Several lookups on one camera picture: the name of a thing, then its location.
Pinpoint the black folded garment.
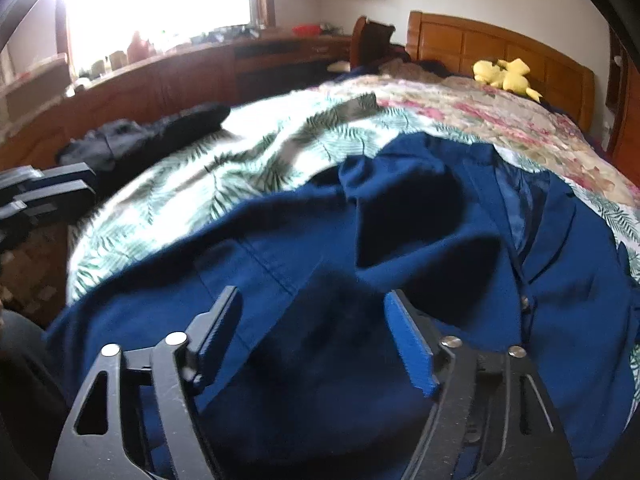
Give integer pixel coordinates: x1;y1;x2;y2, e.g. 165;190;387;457
55;102;231;176

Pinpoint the yellow plush toy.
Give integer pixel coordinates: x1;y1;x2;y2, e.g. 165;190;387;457
473;58;542;103

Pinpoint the red bowl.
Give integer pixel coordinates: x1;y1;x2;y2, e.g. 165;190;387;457
292;24;322;38

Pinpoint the wooden chair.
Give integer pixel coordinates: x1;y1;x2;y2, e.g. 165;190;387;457
349;16;396;70

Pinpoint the wooden louvered wardrobe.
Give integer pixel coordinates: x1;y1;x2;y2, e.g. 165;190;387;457
605;28;640;185

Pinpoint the navy blue suit jacket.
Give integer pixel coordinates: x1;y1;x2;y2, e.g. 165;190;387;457
46;132;639;479

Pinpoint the wooden bed headboard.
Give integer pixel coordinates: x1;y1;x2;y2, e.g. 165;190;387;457
406;11;596;132

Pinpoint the leaf and floral bedspread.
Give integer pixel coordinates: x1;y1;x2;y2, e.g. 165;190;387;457
65;75;639;302

